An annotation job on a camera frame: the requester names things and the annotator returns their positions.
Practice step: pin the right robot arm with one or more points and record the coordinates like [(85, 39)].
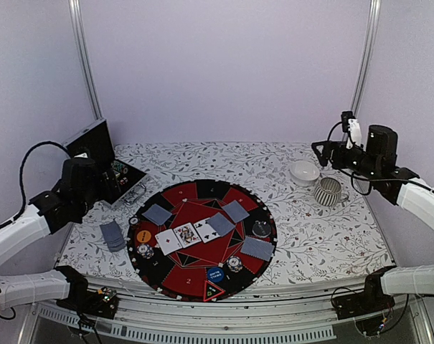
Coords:
[(404, 188)]

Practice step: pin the right aluminium corner post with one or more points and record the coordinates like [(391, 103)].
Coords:
[(368, 48)]

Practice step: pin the three of clubs card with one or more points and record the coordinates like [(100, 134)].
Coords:
[(205, 231)]

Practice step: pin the front aluminium rail frame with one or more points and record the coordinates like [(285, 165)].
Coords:
[(262, 314)]

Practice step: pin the dealt card seat ten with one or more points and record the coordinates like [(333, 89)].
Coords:
[(257, 248)]

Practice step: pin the ace of diamonds card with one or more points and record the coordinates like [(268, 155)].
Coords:
[(168, 241)]

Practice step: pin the white ceramic bowl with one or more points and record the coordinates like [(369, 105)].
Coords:
[(304, 173)]

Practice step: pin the aluminium corner post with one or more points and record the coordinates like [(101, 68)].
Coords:
[(368, 48), (82, 51)]

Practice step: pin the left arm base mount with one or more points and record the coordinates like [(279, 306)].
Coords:
[(100, 303)]

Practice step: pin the blue white chip stack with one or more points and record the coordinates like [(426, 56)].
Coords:
[(234, 264), (145, 251)]

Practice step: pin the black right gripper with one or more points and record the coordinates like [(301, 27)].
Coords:
[(338, 145)]

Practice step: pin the dealt card seat eight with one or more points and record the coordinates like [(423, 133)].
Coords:
[(235, 211)]

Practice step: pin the clear dealer button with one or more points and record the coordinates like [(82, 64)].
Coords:
[(261, 229)]

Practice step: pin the black triangular card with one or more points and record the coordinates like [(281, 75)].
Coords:
[(211, 291)]

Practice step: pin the striped grey mug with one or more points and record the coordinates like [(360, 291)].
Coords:
[(329, 192)]

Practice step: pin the blue card deck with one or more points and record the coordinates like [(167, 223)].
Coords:
[(113, 236)]

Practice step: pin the left aluminium corner post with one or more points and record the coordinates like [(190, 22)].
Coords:
[(82, 51)]

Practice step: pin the queen of hearts card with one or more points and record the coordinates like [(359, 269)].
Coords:
[(187, 235)]

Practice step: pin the orange big blind button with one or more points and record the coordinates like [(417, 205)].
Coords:
[(143, 237)]

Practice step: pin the face down community card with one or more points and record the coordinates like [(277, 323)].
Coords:
[(220, 224)]

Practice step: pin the dealt card seat five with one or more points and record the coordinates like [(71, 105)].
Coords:
[(157, 214)]

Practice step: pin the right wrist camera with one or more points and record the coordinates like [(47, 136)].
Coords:
[(350, 126)]

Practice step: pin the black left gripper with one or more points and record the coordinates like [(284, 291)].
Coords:
[(106, 190)]

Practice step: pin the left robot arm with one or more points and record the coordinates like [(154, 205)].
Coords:
[(44, 215)]

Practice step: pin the blue small blind button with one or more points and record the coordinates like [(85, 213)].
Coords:
[(215, 274)]

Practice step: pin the round red black poker mat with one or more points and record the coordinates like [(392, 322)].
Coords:
[(181, 274)]

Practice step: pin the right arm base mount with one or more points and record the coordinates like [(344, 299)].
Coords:
[(349, 303)]

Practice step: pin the aluminium poker chip case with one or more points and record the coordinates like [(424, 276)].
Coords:
[(94, 142)]

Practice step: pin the chip row in case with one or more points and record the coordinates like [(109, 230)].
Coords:
[(119, 167)]

